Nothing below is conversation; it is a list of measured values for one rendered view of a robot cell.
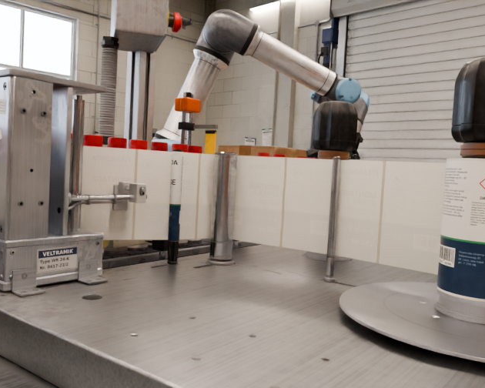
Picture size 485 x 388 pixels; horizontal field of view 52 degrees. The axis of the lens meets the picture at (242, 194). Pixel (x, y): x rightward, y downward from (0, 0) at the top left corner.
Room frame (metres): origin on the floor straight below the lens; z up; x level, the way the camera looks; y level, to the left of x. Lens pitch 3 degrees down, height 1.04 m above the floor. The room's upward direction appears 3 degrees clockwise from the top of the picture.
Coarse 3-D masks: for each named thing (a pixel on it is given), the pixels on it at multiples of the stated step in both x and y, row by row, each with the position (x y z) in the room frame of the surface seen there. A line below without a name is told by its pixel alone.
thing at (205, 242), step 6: (204, 240) 1.07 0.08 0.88; (180, 246) 0.97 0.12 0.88; (186, 246) 0.98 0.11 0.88; (192, 246) 0.99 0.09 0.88; (132, 252) 0.89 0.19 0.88; (138, 252) 0.89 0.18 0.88; (144, 252) 0.89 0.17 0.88; (150, 252) 0.90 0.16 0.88; (156, 252) 0.91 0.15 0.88; (102, 258) 0.82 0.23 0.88; (108, 258) 0.83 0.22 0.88
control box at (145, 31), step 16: (112, 0) 1.03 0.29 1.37; (128, 0) 0.93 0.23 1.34; (144, 0) 0.94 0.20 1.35; (160, 0) 0.95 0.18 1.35; (112, 16) 1.00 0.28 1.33; (128, 16) 0.93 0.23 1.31; (144, 16) 0.94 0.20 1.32; (160, 16) 0.95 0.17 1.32; (112, 32) 0.97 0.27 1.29; (128, 32) 0.94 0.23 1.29; (144, 32) 0.94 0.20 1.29; (160, 32) 0.95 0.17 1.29; (128, 48) 1.07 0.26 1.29; (144, 48) 1.06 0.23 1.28
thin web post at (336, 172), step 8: (336, 160) 0.73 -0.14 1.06; (336, 168) 0.73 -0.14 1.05; (336, 176) 0.73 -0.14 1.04; (336, 184) 0.73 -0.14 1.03; (336, 192) 0.73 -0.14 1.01; (336, 200) 0.73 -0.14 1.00; (336, 208) 0.73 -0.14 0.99; (336, 216) 0.73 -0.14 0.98; (328, 232) 0.73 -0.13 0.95; (328, 240) 0.73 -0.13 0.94; (328, 248) 0.73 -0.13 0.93; (328, 256) 0.73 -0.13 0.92; (328, 264) 0.73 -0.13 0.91; (328, 272) 0.73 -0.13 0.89; (328, 280) 0.73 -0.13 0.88
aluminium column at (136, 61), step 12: (132, 60) 1.10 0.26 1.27; (144, 60) 1.09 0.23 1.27; (132, 72) 1.10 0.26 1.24; (144, 72) 1.09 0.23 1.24; (132, 84) 1.10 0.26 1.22; (144, 84) 1.09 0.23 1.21; (132, 96) 1.10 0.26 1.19; (144, 96) 1.09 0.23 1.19; (132, 108) 1.10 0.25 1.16; (132, 120) 1.09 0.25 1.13; (132, 132) 1.09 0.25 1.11
